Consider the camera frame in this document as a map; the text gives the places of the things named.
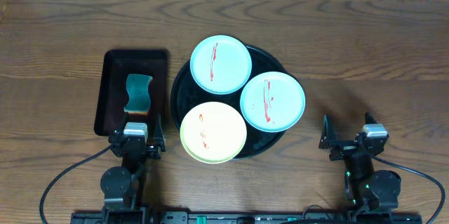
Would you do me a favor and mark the light blue plate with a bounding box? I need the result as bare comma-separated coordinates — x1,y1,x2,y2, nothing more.
189,35,252,95
240,72,306,133

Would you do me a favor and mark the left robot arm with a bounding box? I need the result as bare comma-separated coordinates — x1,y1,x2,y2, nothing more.
100,113,166,224

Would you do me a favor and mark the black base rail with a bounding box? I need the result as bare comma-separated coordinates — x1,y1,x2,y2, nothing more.
70,211,422,224

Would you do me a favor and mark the rectangular black water tray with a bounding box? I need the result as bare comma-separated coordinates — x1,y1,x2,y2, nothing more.
94,49,168,136

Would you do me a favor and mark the green scouring sponge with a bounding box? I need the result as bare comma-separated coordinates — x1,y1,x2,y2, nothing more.
123,74,153,114

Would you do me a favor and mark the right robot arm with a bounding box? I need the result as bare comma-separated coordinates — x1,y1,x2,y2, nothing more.
319,112,401,223

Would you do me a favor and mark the round black serving tray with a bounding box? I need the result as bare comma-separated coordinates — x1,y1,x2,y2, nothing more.
170,44,287,159

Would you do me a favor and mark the yellow plate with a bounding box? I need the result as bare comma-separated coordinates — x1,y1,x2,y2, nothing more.
180,102,247,164

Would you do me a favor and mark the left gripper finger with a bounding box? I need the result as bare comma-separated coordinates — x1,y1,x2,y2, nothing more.
154,114,166,147
117,112,129,132

